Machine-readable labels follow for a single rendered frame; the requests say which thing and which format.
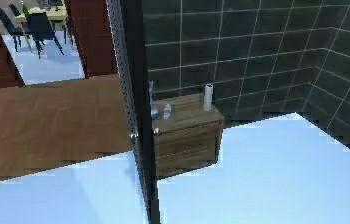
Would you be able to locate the dark blue chair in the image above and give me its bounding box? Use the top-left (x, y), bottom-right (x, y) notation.
top-left (25, 12), bottom-right (65, 60)
top-left (0, 7), bottom-right (27, 53)
top-left (8, 3), bottom-right (23, 18)

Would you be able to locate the white paper roll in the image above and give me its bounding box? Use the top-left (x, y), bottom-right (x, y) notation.
top-left (202, 83), bottom-right (215, 113)

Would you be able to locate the pale dining table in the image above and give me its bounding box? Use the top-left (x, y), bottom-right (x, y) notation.
top-left (14, 4), bottom-right (69, 45)

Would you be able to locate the brown wooden cabinet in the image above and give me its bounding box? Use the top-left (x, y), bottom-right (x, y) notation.
top-left (151, 93), bottom-right (225, 180)

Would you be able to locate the small clear bottle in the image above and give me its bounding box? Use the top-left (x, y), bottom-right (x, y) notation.
top-left (163, 103), bottom-right (173, 120)

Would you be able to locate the black room door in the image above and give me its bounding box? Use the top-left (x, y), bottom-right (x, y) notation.
top-left (105, 0), bottom-right (163, 224)

